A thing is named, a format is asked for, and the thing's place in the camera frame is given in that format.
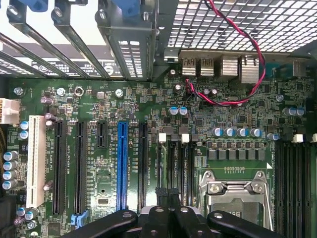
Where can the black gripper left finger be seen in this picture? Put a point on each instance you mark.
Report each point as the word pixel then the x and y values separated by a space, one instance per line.
pixel 158 223

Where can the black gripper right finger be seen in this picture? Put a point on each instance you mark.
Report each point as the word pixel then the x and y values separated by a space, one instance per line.
pixel 188 223

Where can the long black expansion slot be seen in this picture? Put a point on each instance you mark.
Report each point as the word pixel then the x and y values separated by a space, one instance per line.
pixel 80 168
pixel 143 168
pixel 60 168

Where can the metal CPU socket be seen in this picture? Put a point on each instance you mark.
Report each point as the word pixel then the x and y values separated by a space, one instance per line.
pixel 237 193

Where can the blue expansion slot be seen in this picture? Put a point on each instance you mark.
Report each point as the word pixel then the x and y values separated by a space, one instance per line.
pixel 122 166

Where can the blue slot retention clip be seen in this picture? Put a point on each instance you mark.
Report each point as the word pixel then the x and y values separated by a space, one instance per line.
pixel 78 218

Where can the short black expansion slot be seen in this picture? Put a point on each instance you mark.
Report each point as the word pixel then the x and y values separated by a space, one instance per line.
pixel 102 135

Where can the green PC motherboard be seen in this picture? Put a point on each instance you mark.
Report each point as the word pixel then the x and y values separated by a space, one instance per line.
pixel 138 104

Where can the white PCI expansion slot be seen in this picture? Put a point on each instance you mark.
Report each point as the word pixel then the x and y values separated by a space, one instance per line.
pixel 36 158

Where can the silver USB port block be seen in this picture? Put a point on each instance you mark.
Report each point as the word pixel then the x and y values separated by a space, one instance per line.
pixel 206 67
pixel 189 67

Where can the silver rear port block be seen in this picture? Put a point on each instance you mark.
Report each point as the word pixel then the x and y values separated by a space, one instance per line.
pixel 248 70
pixel 229 68

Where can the black printed label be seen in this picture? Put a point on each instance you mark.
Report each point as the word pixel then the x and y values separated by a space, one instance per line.
pixel 81 68

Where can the metal expansion slot cover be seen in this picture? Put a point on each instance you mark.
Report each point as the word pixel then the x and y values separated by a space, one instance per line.
pixel 37 42
pixel 128 49

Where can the blue rear serial connector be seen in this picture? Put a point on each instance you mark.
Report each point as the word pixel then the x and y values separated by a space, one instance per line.
pixel 280 68

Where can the grey metal PC case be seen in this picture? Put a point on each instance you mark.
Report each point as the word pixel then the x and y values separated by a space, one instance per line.
pixel 161 37

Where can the white power connector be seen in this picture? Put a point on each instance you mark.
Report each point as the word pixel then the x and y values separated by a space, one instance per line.
pixel 8 111

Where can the blue plastic card latch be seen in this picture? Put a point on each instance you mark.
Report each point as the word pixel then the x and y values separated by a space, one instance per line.
pixel 37 5
pixel 128 10

